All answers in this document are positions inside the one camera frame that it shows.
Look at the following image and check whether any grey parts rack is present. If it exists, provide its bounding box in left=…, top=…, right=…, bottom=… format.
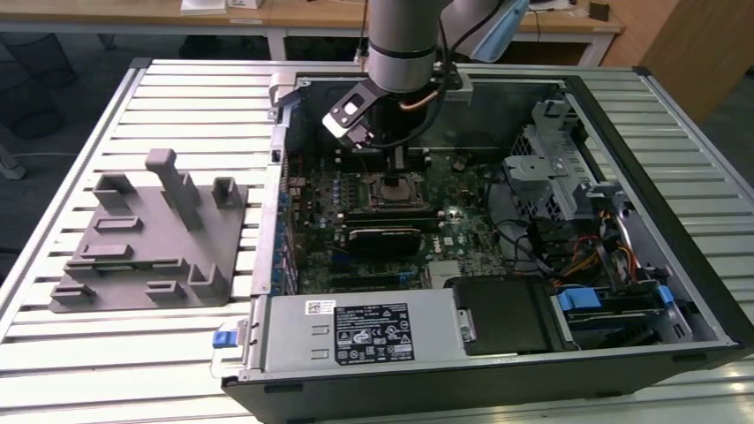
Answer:
left=47, top=148, right=253, bottom=314

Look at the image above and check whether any blue disk carrier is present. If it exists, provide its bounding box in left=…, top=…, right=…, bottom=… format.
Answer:
left=557, top=285, right=600, bottom=313

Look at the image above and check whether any green motherboard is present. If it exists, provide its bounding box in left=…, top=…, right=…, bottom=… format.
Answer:
left=281, top=148, right=516, bottom=296

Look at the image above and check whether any copper coloured hose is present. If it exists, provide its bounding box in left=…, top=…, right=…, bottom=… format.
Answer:
left=398, top=86, right=441, bottom=111

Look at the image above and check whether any wooden cabinet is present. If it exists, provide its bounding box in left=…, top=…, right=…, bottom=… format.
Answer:
left=604, top=0, right=754, bottom=125

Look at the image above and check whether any silver chipset heatsink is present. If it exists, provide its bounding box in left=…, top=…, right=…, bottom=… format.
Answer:
left=428, top=259, right=462, bottom=280

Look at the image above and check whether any CPU socket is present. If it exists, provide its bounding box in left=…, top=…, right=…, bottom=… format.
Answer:
left=366, top=172, right=429, bottom=209

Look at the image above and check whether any coloured power wire bundle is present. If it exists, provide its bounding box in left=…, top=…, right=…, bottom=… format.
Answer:
left=553, top=209, right=641, bottom=284

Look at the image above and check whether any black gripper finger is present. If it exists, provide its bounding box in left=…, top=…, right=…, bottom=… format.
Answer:
left=387, top=148, right=413, bottom=176

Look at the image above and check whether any silver power supply unit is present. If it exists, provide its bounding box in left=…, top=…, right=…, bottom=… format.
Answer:
left=258, top=289, right=468, bottom=372

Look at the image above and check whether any pale blue teach pendant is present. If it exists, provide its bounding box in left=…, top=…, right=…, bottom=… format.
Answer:
left=474, top=0, right=532, bottom=61

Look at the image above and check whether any silver drive cage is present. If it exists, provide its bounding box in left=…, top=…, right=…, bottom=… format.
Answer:
left=504, top=99, right=597, bottom=222

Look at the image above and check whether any grey desk foot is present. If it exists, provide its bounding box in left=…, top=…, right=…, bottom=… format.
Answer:
left=0, top=145, right=29, bottom=180

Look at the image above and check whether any black PC case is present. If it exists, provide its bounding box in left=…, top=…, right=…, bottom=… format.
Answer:
left=221, top=72, right=754, bottom=424

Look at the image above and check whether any black camera cable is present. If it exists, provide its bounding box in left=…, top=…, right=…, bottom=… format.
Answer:
left=370, top=26, right=458, bottom=149

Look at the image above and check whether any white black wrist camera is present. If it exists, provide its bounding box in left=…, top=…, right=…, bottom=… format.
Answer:
left=321, top=80, right=378, bottom=149

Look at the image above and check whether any green RAM stick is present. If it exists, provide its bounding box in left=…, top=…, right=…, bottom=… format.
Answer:
left=94, top=261, right=182, bottom=271

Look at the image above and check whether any metal socket cover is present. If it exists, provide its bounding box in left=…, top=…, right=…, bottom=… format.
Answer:
left=369, top=174, right=428, bottom=208

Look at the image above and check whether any short black expansion slot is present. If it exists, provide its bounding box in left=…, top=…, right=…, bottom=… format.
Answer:
left=329, top=276, right=398, bottom=289

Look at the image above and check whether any black cable bundle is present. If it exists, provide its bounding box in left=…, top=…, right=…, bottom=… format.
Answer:
left=492, top=216, right=568, bottom=277

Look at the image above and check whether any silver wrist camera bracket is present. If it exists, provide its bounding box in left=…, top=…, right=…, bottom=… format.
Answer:
left=433, top=65, right=474, bottom=103

